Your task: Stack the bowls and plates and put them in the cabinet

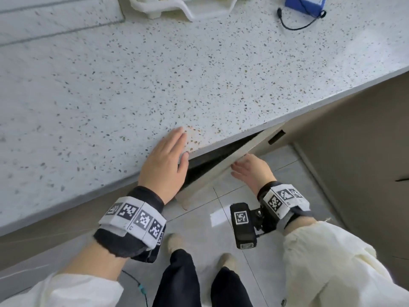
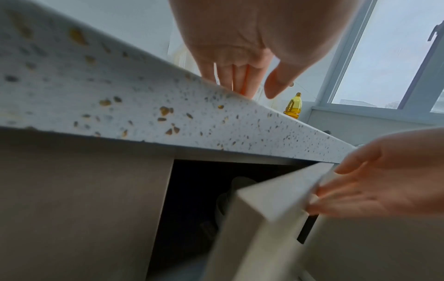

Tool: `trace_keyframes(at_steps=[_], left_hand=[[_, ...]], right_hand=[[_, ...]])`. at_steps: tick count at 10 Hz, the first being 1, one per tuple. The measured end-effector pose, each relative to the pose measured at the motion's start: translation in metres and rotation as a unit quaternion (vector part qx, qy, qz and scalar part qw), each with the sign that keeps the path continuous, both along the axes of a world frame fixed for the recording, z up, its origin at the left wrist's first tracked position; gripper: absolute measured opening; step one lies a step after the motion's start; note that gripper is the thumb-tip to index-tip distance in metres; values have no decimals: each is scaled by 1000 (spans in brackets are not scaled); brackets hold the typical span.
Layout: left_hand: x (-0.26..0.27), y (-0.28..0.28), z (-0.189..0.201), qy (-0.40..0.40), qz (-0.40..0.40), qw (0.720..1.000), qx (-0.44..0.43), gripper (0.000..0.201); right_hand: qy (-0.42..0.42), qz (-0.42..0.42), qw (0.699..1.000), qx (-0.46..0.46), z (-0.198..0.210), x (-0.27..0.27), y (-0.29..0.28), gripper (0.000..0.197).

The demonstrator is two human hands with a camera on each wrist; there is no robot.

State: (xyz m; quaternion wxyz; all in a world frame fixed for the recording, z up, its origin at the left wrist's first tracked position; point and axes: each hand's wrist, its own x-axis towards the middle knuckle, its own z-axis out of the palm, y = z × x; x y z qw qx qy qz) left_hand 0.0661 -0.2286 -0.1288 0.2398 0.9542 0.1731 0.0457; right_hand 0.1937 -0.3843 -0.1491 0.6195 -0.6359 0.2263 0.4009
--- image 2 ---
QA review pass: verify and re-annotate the yellow oil bottle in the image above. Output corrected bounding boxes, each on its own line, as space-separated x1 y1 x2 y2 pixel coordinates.
283 92 303 120

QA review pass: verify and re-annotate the person's right hand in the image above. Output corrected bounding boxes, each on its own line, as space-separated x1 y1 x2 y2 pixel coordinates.
307 127 444 219

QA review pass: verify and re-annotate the grey window frame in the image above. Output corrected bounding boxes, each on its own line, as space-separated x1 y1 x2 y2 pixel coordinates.
310 0 444 130

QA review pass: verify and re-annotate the closed grey cabinet door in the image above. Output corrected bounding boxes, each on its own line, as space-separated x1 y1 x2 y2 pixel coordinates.
0 126 175 281
301 211 444 281

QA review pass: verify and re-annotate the person's left hand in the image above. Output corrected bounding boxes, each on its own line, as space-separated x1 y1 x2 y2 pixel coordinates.
168 0 365 100

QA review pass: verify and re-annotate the grey cabinet door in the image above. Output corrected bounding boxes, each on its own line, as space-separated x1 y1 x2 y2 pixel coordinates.
0 126 175 281
301 211 444 281
198 162 336 281

